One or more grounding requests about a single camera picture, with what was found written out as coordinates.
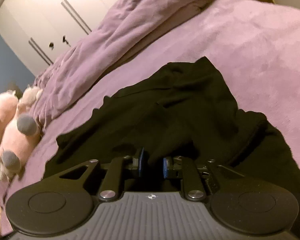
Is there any white wardrobe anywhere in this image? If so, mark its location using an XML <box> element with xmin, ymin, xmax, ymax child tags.
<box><xmin>0</xmin><ymin>0</ymin><xmax>117</xmax><ymax>75</ymax></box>

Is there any black garment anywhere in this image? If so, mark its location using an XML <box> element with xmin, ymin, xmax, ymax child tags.
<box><xmin>43</xmin><ymin>56</ymin><xmax>300</xmax><ymax>240</ymax></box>

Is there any purple crumpled duvet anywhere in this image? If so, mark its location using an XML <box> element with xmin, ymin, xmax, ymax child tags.
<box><xmin>30</xmin><ymin>0</ymin><xmax>209</xmax><ymax>129</ymax></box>

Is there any purple bed sheet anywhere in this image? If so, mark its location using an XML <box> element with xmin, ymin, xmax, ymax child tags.
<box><xmin>0</xmin><ymin>0</ymin><xmax>300</xmax><ymax>235</ymax></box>

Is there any pink plush toy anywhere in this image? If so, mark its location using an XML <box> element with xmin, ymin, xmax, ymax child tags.
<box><xmin>0</xmin><ymin>86</ymin><xmax>43</xmax><ymax>181</ymax></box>

